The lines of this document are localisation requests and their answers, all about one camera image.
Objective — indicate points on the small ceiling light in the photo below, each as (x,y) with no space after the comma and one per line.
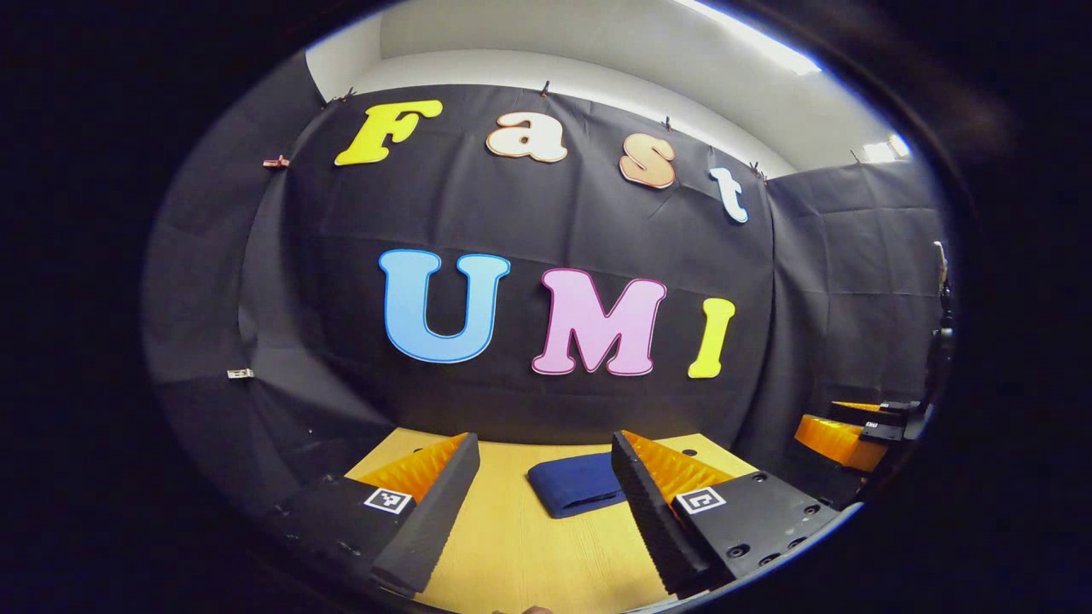
(885,149)

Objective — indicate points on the red cloth clip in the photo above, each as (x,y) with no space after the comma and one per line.
(275,162)

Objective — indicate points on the black backdrop cloth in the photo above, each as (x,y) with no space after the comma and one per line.
(512,213)

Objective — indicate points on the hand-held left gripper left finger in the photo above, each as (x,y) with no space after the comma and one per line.
(439,503)

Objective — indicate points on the silver cloth clip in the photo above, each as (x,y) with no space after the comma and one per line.
(241,373)

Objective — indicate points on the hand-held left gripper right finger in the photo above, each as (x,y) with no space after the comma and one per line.
(653,512)

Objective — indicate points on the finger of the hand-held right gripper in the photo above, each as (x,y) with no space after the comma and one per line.
(879,411)
(832,439)

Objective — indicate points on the blue denim jeans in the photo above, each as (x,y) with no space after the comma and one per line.
(576,484)

